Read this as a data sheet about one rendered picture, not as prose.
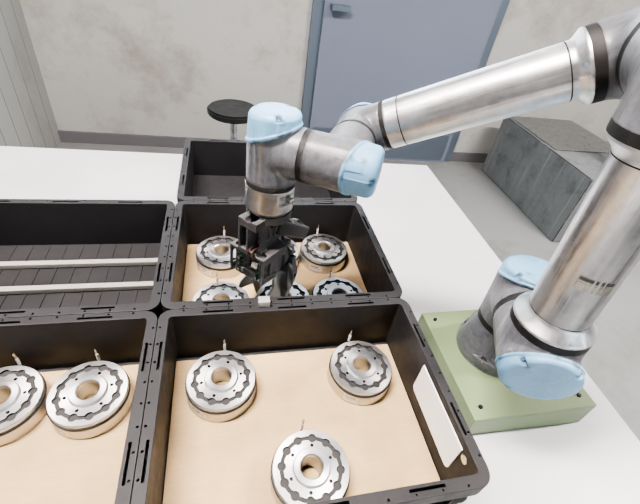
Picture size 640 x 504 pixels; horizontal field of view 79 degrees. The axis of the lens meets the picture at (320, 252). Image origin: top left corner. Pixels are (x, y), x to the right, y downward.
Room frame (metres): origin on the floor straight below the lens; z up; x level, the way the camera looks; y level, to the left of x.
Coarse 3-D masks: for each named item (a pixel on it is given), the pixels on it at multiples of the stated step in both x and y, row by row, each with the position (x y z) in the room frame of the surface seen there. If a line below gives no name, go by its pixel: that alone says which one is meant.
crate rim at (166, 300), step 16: (176, 208) 0.63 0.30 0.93; (176, 224) 0.58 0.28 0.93; (368, 224) 0.69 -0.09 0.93; (176, 240) 0.53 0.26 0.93; (176, 256) 0.49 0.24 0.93; (384, 256) 0.59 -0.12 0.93; (400, 288) 0.51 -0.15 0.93; (176, 304) 0.39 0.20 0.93; (192, 304) 0.39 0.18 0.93; (208, 304) 0.40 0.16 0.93; (224, 304) 0.40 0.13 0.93; (240, 304) 0.41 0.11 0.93; (256, 304) 0.42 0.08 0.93
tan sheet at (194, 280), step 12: (192, 252) 0.62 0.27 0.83; (348, 252) 0.71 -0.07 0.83; (192, 264) 0.58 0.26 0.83; (300, 264) 0.64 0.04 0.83; (348, 264) 0.67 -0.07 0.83; (192, 276) 0.55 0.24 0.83; (204, 276) 0.56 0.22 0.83; (240, 276) 0.57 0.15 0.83; (300, 276) 0.60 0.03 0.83; (312, 276) 0.61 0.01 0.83; (324, 276) 0.62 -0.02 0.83; (336, 276) 0.62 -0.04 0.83; (348, 276) 0.63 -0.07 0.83; (360, 276) 0.64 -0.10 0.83; (192, 288) 0.52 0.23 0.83; (252, 288) 0.55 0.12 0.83; (312, 288) 0.57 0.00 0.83; (360, 288) 0.60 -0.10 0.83
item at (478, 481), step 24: (168, 312) 0.37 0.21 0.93; (192, 312) 0.38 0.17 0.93; (216, 312) 0.39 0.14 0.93; (240, 312) 0.39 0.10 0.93; (264, 312) 0.41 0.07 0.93; (288, 312) 0.42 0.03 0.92; (408, 312) 0.46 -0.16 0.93; (432, 360) 0.37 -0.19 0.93; (456, 408) 0.30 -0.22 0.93; (144, 432) 0.20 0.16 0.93; (144, 456) 0.17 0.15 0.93; (480, 456) 0.24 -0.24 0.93; (144, 480) 0.15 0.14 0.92; (456, 480) 0.20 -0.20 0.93; (480, 480) 0.21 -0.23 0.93
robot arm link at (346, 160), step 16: (336, 128) 0.55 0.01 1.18; (352, 128) 0.54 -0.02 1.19; (304, 144) 0.49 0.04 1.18; (320, 144) 0.49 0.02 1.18; (336, 144) 0.49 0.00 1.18; (352, 144) 0.49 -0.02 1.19; (368, 144) 0.50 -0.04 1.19; (304, 160) 0.47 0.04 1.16; (320, 160) 0.47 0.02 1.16; (336, 160) 0.47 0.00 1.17; (352, 160) 0.47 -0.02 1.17; (368, 160) 0.47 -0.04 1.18; (304, 176) 0.47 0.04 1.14; (320, 176) 0.47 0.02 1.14; (336, 176) 0.46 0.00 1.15; (352, 176) 0.46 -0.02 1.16; (368, 176) 0.46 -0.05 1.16; (352, 192) 0.47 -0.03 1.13; (368, 192) 0.46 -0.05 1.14
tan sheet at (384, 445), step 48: (288, 384) 0.35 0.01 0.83; (192, 432) 0.25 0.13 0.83; (240, 432) 0.26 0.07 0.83; (288, 432) 0.27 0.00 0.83; (336, 432) 0.29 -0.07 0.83; (384, 432) 0.30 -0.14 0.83; (192, 480) 0.19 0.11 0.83; (240, 480) 0.20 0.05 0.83; (384, 480) 0.23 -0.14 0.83; (432, 480) 0.24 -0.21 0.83
